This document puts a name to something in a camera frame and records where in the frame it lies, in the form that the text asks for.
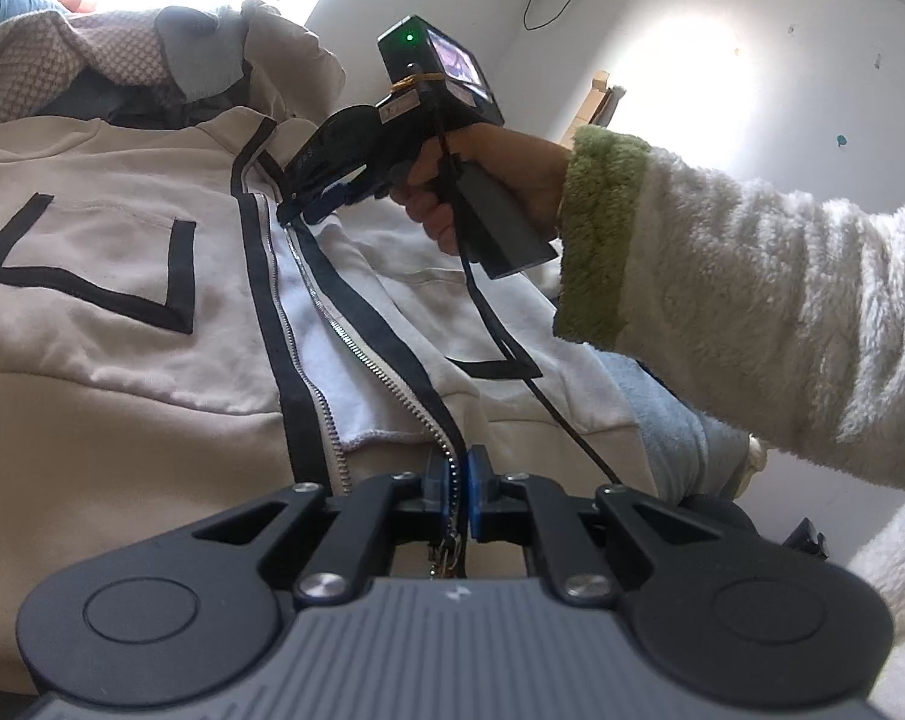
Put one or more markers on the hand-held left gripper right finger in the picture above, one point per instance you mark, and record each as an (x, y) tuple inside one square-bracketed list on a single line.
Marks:
[(476, 495)]

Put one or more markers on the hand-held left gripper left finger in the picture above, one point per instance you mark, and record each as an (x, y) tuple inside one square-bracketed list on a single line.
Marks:
[(441, 495)]

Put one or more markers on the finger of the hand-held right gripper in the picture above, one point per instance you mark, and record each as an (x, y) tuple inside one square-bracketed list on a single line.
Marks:
[(325, 202)]

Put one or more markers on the beige zip jacket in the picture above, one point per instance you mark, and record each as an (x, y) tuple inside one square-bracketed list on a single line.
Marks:
[(122, 255)]

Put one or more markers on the person's right hand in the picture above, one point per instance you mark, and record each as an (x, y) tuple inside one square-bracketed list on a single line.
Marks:
[(512, 157)]

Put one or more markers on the tall cardboard box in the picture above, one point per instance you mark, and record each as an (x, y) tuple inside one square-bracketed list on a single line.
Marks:
[(599, 109)]

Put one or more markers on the grey crumpled garment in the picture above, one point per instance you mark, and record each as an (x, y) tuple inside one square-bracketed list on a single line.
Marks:
[(197, 52)]

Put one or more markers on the grey-blue bed blanket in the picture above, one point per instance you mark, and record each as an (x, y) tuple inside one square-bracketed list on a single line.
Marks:
[(670, 420)]

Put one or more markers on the dark blue-grey garment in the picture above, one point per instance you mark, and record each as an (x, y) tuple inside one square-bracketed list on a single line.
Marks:
[(115, 101)]

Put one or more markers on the checkered knit garment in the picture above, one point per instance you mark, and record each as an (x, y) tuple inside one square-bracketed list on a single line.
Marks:
[(55, 67)]

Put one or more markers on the orange object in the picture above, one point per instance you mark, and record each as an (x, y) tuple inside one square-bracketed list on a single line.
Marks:
[(74, 1)]

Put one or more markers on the cream bed footboard post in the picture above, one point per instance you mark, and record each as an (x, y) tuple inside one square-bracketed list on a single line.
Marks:
[(751, 461)]

